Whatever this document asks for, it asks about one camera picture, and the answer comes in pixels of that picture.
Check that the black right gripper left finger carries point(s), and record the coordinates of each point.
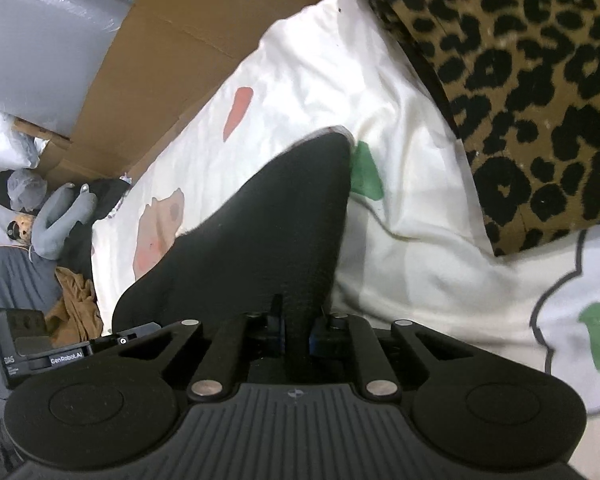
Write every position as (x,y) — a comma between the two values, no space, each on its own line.
(245,349)

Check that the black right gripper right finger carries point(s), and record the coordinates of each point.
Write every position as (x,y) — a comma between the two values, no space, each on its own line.
(344,349)

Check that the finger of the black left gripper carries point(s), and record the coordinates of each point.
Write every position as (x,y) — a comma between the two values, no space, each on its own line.
(125,337)

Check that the black knit garment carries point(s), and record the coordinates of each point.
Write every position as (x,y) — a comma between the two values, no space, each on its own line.
(274,243)

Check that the brown sheer stockings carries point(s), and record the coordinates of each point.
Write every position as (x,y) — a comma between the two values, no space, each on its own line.
(75,317)

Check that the grey plush toy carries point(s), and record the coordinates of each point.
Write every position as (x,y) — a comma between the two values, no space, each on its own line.
(46,233)

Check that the white cartoon bear bedsheet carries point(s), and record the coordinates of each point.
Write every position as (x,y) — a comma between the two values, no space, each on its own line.
(415,246)

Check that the white plastic bag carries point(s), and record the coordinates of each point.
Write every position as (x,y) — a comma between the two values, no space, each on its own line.
(17,150)

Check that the grey plastic wrapped bundle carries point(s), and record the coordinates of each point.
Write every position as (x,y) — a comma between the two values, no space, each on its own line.
(50,53)

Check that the brown cardboard sheet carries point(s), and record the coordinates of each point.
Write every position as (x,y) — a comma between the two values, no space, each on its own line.
(167,60)

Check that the leopard print garment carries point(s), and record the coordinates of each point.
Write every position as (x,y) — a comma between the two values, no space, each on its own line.
(519,83)

